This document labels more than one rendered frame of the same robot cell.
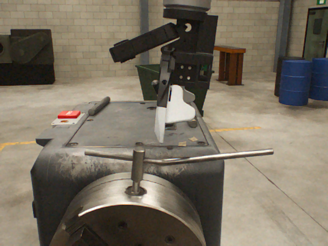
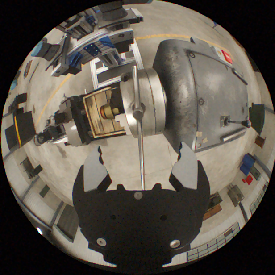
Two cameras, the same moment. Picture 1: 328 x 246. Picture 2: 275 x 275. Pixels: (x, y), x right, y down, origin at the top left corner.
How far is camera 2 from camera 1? 0.54 m
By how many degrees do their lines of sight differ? 79
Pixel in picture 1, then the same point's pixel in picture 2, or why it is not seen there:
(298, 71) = (249, 164)
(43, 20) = not seen: outside the picture
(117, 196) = (129, 99)
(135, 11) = not seen: outside the picture
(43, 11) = not seen: outside the picture
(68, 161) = (171, 55)
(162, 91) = (78, 182)
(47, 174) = (161, 48)
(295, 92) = (245, 160)
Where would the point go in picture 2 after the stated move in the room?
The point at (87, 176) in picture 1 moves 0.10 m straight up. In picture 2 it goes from (166, 70) to (178, 55)
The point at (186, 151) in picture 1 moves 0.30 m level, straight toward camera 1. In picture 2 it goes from (189, 137) to (101, 142)
